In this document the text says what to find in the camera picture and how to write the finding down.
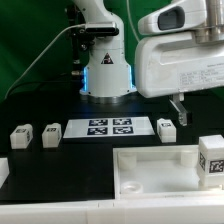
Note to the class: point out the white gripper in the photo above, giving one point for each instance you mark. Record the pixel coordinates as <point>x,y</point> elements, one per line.
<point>174,64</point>

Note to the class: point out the white square table top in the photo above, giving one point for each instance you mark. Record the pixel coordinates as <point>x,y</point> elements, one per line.
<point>161,171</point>

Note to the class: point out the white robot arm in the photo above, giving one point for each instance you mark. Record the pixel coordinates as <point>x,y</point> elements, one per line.
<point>107,76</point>

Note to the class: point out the white sheet with markers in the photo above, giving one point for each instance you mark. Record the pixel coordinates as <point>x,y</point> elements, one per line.
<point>108,127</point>

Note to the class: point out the white left obstacle block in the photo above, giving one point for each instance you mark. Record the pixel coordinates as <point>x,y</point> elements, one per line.
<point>4,170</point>

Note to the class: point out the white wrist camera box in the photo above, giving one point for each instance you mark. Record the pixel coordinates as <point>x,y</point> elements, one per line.
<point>179,15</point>

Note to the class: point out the white front obstacle rail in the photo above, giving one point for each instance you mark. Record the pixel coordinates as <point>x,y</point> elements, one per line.
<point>149,211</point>

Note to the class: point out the black camera on stand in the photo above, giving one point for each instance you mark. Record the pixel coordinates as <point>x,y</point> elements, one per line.
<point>83,38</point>

